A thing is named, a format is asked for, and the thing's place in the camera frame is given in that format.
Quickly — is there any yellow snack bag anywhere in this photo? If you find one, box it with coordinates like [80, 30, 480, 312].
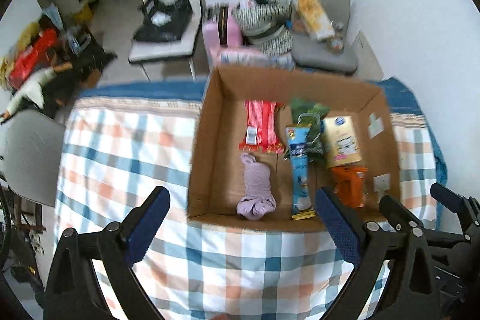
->
[293, 0, 336, 42]

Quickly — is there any pink blue plastic pack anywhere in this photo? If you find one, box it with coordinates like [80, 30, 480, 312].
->
[218, 48, 294, 72]

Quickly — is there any plaid blanket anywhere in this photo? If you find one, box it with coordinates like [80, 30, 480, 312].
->
[54, 77, 449, 320]

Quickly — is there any cardboard box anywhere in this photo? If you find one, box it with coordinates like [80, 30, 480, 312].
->
[186, 65, 403, 233]

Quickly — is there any white leaning board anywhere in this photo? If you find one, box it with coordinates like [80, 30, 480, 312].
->
[354, 31, 385, 81]

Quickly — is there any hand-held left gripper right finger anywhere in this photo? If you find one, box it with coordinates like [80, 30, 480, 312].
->
[316, 187, 440, 320]

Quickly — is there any black frame equipment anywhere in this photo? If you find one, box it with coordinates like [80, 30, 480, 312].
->
[45, 35, 119, 111]

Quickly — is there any red plastic bag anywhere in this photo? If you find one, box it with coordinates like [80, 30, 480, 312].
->
[9, 28, 59, 88]

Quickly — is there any orange snack packet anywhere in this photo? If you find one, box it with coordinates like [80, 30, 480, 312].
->
[330, 166, 369, 208]

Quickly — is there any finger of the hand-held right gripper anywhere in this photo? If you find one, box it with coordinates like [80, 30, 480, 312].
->
[430, 182, 480, 231]
[379, 194, 424, 234]

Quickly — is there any black white patterned bag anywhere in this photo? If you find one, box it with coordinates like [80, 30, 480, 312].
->
[232, 0, 294, 55]

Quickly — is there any black plastic bag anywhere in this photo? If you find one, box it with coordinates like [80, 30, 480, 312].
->
[134, 0, 194, 43]

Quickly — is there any grey chair with clutter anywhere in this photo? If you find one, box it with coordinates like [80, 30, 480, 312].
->
[290, 0, 359, 76]

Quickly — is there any empty grey chair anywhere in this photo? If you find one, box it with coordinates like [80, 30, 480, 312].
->
[0, 109, 67, 208]

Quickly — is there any purple sock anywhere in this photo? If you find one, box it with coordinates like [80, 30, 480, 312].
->
[236, 153, 277, 221]

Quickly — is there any yellow white packet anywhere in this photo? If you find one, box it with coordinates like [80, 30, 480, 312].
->
[321, 115, 364, 170]

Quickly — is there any long blue packet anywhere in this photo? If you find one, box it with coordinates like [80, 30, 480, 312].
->
[285, 124, 316, 221]

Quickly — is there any pink suitcase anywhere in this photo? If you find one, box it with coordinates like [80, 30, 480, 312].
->
[202, 3, 241, 66]

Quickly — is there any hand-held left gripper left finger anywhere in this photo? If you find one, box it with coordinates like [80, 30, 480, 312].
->
[44, 186, 171, 320]

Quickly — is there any red snack packet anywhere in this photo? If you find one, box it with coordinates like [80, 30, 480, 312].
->
[238, 100, 286, 154]

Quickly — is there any white goose plush toy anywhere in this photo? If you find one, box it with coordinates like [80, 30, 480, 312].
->
[0, 62, 73, 124]

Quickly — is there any green snack packet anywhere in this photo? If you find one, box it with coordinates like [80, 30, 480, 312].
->
[282, 97, 331, 166]

